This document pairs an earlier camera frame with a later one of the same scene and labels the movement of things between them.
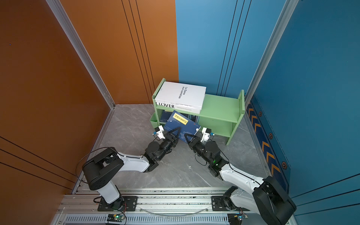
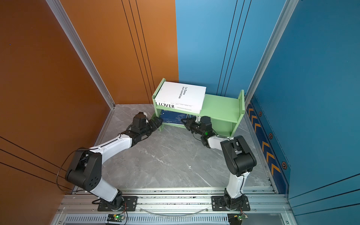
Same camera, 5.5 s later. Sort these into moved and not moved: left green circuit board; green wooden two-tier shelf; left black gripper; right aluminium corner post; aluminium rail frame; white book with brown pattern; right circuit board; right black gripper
Moved: right black gripper; left black gripper
Not moved: right aluminium corner post; green wooden two-tier shelf; aluminium rail frame; white book with brown pattern; right circuit board; left green circuit board
